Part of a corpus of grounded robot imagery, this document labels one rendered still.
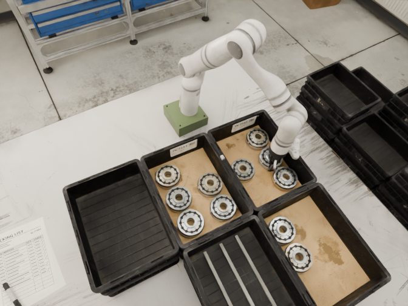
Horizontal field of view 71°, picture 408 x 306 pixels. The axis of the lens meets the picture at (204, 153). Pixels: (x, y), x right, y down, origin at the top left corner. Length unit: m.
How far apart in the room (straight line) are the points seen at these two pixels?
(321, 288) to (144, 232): 0.67
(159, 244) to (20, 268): 0.56
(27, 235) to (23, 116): 1.49
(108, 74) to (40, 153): 1.42
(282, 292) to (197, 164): 0.59
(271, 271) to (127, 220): 0.57
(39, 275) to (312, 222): 1.09
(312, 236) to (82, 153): 1.10
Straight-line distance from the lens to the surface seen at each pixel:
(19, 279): 1.39
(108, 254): 1.16
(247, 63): 0.90
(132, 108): 1.61
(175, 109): 1.50
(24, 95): 2.90
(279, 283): 1.16
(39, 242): 1.40
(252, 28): 0.91
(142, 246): 1.14
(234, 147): 1.31
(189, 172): 1.23
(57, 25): 2.80
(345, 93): 2.25
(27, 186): 1.52
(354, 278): 1.27
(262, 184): 1.25
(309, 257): 1.18
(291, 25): 3.54
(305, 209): 1.27
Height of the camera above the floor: 1.93
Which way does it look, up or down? 60 degrees down
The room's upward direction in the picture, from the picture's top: 7 degrees clockwise
